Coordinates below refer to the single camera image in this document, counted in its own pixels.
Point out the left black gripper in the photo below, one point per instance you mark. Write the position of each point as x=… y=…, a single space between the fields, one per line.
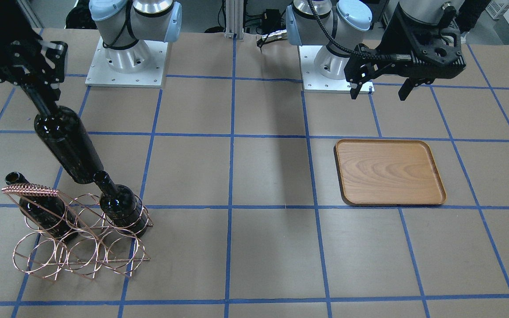
x=391 y=39

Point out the dark wine bottle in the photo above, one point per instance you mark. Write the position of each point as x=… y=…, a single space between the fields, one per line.
x=121 y=205
x=49 y=212
x=63 y=132

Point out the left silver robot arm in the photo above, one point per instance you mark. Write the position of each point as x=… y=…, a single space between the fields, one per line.
x=340 y=27

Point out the wooden tray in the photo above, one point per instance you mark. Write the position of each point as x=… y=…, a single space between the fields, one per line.
x=388 y=172

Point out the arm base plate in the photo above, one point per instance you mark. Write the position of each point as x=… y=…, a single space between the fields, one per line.
x=322 y=71
x=141 y=66

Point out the copper wire bottle basket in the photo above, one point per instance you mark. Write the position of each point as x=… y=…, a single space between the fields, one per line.
x=91 y=242

